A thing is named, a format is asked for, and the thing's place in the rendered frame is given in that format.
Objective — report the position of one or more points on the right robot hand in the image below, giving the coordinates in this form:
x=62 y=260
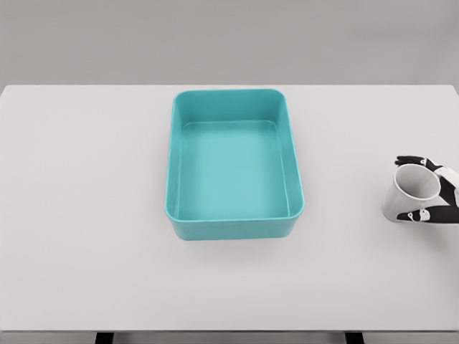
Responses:
x=448 y=191

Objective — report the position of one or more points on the white paper cup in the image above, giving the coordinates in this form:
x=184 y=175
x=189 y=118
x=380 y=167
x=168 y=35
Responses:
x=412 y=186

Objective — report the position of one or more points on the teal rectangular plastic basket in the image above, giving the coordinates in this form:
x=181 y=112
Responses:
x=233 y=165

